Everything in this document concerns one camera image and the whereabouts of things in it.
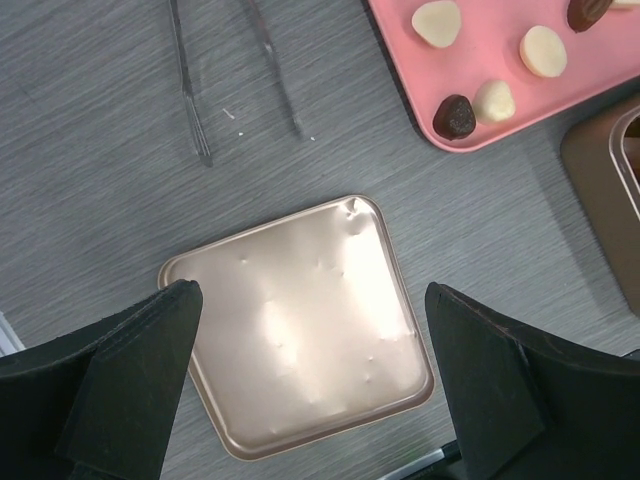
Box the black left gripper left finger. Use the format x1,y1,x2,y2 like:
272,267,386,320
1,280,203,479

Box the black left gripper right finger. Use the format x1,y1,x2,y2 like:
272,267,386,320
425,282,639,479

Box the gold chocolate box with tray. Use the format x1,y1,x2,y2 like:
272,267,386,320
560,94,639,314

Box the metal tongs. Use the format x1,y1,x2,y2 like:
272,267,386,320
168,0,306,167

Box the dark heart chocolate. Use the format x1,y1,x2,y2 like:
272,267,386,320
433,94,476,140

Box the white heart chocolate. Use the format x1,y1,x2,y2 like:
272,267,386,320
472,80,516,125

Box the white oval chocolate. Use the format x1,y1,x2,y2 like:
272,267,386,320
519,25,568,78

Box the white teardrop chocolate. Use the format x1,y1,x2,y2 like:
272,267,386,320
411,1,462,49

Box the brown leaf chocolate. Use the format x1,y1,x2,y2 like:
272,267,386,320
566,0,613,33

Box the rose gold tin lid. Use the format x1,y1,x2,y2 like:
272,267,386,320
158,195,434,461

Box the pink plastic tray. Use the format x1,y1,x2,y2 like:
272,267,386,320
369,1,639,153

